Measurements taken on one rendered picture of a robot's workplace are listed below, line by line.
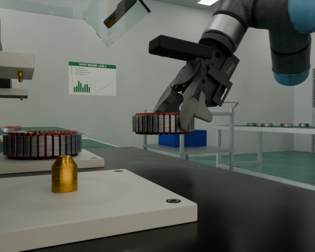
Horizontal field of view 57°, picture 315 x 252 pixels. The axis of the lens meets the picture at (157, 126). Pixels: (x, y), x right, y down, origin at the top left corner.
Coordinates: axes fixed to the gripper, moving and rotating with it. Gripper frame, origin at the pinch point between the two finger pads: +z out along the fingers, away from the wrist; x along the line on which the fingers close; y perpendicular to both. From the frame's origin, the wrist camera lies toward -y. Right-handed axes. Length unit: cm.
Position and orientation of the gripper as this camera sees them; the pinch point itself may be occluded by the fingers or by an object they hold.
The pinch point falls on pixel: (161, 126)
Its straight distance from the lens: 52.4
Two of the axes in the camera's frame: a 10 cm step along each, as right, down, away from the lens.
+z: -4.8, 8.5, -2.1
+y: 7.7, 5.2, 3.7
